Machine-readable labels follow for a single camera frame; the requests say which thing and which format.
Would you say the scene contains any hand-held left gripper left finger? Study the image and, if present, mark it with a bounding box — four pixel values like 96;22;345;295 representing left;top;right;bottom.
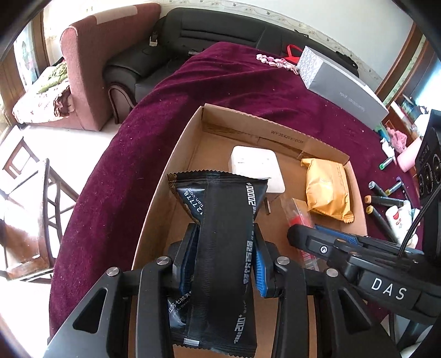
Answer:
46;224;200;358

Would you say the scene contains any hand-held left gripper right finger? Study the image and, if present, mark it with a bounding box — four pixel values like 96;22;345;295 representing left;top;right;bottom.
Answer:
253;222;393;358

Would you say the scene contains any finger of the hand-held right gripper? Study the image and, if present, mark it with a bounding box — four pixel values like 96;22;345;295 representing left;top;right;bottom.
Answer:
287;223;349;266
314;225;380;249

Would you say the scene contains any clear packet with red item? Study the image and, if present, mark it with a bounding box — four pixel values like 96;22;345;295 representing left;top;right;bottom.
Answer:
280;197;322;272

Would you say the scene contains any black snack packet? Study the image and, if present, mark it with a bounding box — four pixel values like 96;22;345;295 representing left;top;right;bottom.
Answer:
166;170;269;357

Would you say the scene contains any black marker yellow cap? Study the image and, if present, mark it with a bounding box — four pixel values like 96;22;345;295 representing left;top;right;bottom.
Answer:
366;206;398;243

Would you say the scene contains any black marker tan cap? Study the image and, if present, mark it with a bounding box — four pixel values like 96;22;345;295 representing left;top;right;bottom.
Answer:
365;195;405;208

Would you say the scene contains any white bottle red label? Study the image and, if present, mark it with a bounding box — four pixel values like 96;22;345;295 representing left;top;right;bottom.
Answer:
385;205;410;242

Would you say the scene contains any cardboard box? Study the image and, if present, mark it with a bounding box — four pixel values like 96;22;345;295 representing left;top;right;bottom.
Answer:
131;102;369;358

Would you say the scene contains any yellow snack packet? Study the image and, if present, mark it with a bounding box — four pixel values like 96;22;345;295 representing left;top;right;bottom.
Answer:
300;157;355;224

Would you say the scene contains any black marker grey cap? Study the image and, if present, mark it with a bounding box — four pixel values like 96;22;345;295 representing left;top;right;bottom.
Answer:
368;181;390;197

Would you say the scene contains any black marker purple cap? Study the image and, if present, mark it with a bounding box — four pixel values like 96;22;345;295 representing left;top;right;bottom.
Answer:
384;176;404;195

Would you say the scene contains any white square box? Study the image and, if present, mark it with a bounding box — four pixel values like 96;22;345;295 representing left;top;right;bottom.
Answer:
228;145;287;194

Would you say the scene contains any pink bottle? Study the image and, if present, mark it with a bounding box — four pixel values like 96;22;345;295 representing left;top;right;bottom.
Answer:
396;136;426;173

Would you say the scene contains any pink fluffy item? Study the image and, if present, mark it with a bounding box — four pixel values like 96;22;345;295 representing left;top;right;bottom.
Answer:
386;127;408;152

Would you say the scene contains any wooden cabinet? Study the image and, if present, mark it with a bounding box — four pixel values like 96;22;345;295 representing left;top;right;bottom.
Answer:
381;100;431;138

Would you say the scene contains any long grey box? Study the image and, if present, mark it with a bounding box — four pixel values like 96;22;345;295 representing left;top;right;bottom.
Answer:
296;46;390;131

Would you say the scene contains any wooden chair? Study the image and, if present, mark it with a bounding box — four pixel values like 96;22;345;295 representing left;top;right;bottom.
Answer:
0;124;80;283

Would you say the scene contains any maroon cloth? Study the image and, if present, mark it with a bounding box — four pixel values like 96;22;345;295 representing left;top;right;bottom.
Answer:
48;41;441;336

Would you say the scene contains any red bag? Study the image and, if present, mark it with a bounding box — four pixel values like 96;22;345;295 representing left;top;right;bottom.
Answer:
284;44;305;66

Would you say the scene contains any red-brown armchair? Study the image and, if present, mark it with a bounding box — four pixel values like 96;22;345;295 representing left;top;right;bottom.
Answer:
12;3;162;132

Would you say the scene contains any floral blanket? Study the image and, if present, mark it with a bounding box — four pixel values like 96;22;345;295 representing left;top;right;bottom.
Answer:
12;62;74;124

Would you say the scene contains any olive green garment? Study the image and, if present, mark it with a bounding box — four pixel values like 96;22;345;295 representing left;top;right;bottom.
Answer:
36;62;69;93

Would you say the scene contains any black leather sofa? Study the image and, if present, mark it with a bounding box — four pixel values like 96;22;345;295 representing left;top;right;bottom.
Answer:
103;7;361;123

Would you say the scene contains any black braided cable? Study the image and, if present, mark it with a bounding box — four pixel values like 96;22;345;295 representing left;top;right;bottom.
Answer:
396;186;441;257

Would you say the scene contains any pink beaded string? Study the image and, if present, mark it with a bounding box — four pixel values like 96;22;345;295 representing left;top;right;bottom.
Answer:
257;53;300;74

